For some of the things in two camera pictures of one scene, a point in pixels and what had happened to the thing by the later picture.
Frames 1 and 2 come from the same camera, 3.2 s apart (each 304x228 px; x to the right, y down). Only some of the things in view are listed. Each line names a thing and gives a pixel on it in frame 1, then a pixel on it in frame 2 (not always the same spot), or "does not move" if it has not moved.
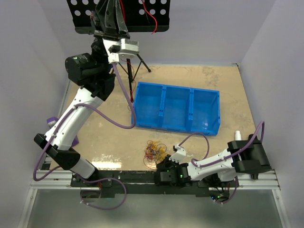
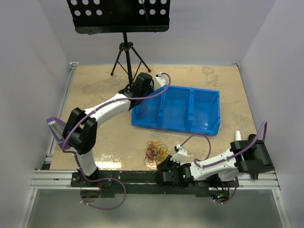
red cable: (127, 60) to (147, 108)
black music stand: (116, 19) does not move
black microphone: (251, 135) does not move
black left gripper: (108, 21) to (151, 87)
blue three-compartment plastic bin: (178, 109) does not move
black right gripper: (161, 166) does not move
